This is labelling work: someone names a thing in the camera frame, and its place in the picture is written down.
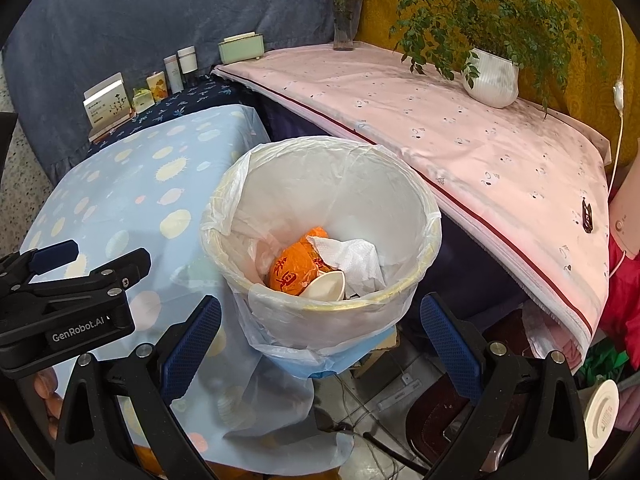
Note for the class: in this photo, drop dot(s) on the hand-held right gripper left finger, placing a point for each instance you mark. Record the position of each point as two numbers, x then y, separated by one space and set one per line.
195 340

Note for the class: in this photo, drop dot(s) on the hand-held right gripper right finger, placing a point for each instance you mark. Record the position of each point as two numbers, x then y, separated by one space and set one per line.
447 345

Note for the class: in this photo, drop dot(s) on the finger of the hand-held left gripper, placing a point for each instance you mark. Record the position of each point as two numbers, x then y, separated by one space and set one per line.
52 255
125 267

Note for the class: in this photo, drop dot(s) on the plastic trash bin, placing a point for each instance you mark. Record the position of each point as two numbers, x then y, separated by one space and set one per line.
350 320

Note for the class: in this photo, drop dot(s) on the orange plastic wrapper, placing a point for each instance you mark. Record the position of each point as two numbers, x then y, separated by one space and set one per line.
289 272
316 235

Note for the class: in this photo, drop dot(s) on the large white tissue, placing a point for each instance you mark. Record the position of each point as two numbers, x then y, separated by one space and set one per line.
352 257

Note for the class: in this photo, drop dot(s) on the crushed white paper cup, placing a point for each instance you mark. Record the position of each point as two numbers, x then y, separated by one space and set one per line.
327 285

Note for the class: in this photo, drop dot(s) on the white plastic bin liner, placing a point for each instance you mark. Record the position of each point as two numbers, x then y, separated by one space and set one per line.
310 185

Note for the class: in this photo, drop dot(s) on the person's left hand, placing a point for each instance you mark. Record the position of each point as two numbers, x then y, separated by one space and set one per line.
46 390

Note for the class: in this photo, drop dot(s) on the white power strip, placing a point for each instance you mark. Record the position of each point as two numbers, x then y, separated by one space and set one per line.
400 392

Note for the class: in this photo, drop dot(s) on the dark red stool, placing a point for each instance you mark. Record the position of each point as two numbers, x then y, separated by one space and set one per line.
435 420

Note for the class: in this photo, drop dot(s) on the light blue dotted tablecloth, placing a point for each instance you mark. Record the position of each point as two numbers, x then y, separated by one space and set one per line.
125 190

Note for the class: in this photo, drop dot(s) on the translucent plastic sheet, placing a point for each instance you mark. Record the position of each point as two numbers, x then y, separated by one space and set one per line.
270 410

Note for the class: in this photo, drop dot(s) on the white and pink plastic bag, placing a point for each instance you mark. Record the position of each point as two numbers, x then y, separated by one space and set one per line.
550 340

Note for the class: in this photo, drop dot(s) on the flat beige box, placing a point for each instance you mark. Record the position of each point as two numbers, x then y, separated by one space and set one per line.
112 127

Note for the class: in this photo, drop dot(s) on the green plastic bag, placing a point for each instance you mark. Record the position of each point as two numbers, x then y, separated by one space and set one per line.
602 365

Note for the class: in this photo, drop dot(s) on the beige printed box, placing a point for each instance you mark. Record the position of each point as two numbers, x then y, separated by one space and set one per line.
107 102

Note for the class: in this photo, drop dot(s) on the small green carton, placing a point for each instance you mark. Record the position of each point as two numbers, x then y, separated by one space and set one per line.
142 101

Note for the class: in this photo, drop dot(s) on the navy floral cloth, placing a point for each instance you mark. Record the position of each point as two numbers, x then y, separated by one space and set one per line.
175 105

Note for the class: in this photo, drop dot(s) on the white round lid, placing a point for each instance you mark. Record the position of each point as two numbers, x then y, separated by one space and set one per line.
602 415

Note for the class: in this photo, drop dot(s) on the red cloth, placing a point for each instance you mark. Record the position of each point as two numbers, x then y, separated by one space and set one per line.
625 305

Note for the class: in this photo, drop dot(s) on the orange printed carton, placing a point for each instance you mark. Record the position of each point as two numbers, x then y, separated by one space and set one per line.
157 87

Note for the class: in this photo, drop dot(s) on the black clip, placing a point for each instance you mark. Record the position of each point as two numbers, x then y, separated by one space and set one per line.
587 217

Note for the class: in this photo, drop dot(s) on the white cosmetic tube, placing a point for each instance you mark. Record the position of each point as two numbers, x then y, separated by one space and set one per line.
174 76

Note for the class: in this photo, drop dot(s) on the white jar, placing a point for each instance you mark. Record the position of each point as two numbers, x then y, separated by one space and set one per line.
187 60

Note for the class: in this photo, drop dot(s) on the pink printed sheet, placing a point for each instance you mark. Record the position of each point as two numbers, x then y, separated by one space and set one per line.
425 120

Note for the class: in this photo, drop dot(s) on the pale green box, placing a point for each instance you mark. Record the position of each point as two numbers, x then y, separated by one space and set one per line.
241 50

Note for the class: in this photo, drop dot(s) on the grey-blue blanket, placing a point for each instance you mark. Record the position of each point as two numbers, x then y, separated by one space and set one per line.
125 10

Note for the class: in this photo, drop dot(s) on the green plant in white pot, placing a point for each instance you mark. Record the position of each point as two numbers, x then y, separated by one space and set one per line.
492 80

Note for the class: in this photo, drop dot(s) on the glass vase with pink flowers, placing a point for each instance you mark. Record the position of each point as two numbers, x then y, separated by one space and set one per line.
344 35

